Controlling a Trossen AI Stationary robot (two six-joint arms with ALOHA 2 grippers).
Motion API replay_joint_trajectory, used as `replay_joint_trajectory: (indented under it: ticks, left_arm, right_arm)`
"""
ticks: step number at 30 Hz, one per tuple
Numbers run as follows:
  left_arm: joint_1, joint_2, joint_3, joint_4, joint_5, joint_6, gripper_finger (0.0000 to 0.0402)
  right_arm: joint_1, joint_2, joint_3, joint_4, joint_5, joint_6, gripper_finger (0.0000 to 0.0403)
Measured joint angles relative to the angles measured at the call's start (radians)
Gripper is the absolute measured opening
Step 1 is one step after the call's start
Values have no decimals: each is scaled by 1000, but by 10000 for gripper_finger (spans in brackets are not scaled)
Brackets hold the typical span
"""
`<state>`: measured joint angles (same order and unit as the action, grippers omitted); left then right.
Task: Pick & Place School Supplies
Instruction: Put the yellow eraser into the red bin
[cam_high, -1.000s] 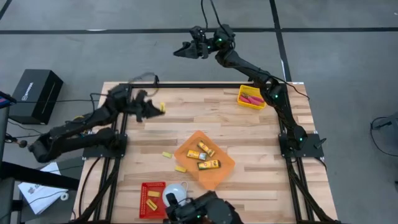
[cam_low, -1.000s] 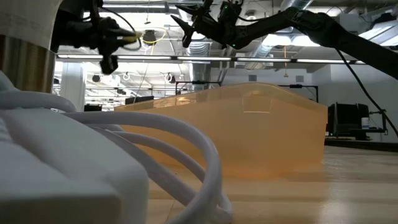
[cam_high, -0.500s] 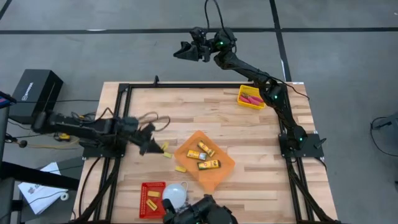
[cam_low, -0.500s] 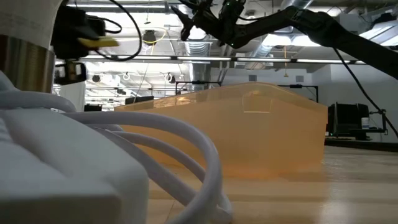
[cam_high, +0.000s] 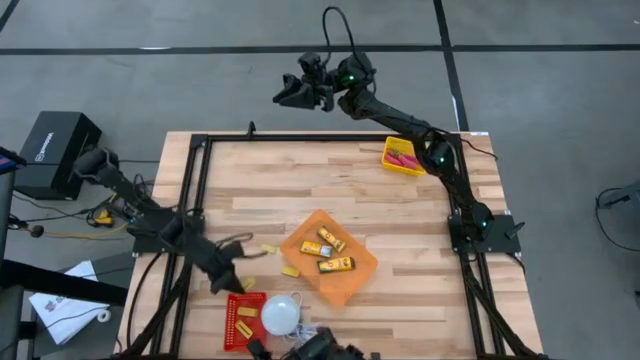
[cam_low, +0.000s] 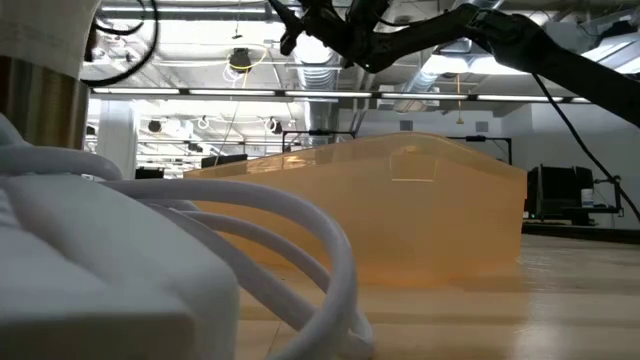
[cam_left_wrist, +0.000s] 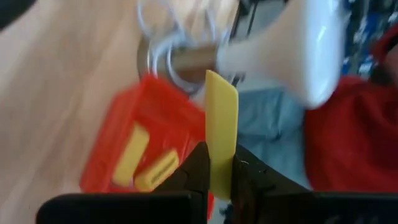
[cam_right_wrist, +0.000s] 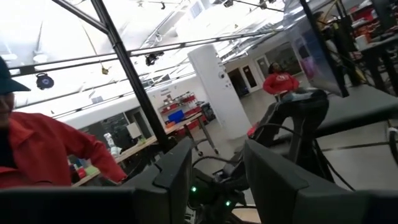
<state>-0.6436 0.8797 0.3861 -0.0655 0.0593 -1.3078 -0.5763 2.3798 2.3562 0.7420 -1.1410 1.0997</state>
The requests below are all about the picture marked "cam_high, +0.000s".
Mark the yellow plastic basket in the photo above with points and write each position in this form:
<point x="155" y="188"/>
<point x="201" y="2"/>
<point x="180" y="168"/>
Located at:
<point x="392" y="145"/>

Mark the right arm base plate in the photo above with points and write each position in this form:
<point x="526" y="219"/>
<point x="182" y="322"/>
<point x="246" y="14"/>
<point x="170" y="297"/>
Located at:
<point x="500" y="245"/>

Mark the grey chair base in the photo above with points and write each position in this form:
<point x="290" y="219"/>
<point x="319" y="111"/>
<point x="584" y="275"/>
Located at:
<point x="630" y="192"/>

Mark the white dome lamp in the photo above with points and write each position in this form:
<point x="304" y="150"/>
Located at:
<point x="280" y="315"/>

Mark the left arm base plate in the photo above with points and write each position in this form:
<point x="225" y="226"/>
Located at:
<point x="145" y="245"/>

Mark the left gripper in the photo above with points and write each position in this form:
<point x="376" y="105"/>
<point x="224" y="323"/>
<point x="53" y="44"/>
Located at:
<point x="217" y="257"/>

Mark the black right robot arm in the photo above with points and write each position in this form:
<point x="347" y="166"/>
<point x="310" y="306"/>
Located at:
<point x="390" y="117"/>

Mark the white tape roll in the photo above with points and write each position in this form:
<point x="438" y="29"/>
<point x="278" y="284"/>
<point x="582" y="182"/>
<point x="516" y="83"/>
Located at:
<point x="99" y="316"/>

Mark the computer monitor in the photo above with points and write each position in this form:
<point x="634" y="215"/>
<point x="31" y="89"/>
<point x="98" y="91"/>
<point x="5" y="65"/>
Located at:
<point x="7" y="162"/>

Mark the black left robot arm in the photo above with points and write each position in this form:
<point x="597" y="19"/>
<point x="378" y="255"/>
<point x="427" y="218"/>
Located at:
<point x="120" y="185"/>

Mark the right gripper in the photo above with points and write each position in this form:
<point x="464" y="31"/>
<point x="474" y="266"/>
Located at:
<point x="325" y="92"/>

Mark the white paper sheets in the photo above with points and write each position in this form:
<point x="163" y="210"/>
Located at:
<point x="65" y="315"/>

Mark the red plastic basket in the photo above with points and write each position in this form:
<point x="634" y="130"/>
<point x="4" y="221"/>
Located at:
<point x="232" y="340"/>

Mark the black desk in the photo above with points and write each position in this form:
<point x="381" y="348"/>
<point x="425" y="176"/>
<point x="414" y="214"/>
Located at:
<point x="50" y="282"/>

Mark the yellow eraser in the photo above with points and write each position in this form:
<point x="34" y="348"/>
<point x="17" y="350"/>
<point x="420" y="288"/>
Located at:
<point x="247" y="311"/>
<point x="290" y="272"/>
<point x="269" y="248"/>
<point x="249" y="284"/>
<point x="243" y="329"/>

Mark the orange translucent plastic tray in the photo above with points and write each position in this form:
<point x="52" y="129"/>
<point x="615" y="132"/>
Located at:
<point x="350" y="282"/>

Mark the black power plug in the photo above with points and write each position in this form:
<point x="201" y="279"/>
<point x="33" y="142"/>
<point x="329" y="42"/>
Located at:
<point x="36" y="231"/>

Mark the black cardboard box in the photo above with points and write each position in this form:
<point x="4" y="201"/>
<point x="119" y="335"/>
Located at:
<point x="55" y="155"/>

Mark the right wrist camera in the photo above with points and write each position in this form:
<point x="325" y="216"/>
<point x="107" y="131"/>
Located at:
<point x="310" y="62"/>

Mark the yellow Crayola crayon box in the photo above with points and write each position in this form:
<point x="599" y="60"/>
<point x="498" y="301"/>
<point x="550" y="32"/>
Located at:
<point x="331" y="239"/>
<point x="315" y="248"/>
<point x="336" y="265"/>

